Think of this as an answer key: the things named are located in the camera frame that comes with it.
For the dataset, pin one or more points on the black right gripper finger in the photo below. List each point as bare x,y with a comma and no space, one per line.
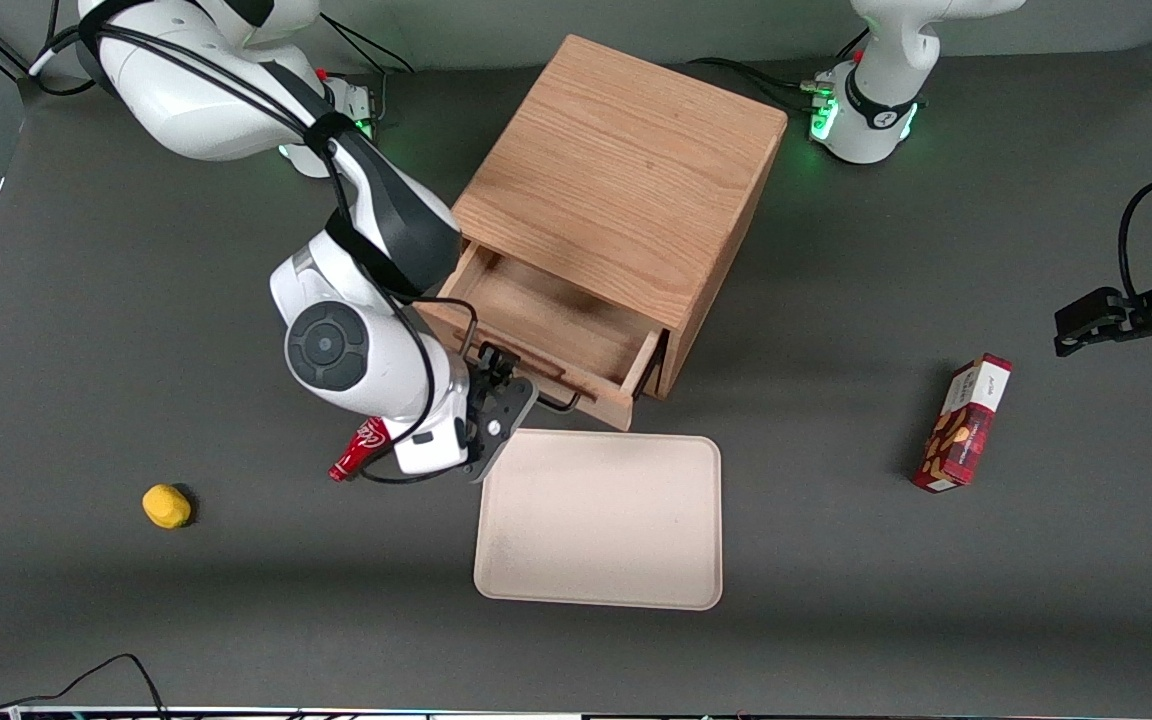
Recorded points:
508,370
488,362

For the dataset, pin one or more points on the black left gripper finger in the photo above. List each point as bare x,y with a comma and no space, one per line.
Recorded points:
1086,338
1091,310

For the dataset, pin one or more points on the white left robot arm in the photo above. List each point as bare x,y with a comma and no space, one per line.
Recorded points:
886,60

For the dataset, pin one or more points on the wooden drawer cabinet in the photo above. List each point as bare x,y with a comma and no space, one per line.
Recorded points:
626,170

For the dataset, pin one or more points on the red cola bottle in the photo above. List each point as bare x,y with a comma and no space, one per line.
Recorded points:
361,448

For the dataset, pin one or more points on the beige plastic tray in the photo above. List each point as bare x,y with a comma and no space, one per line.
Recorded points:
598,518

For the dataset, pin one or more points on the red cookie box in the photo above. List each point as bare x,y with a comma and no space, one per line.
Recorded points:
966,425

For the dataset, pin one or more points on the yellow lemon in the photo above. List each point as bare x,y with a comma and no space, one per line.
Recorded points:
166,506

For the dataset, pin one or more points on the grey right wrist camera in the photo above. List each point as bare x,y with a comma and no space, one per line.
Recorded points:
431,445

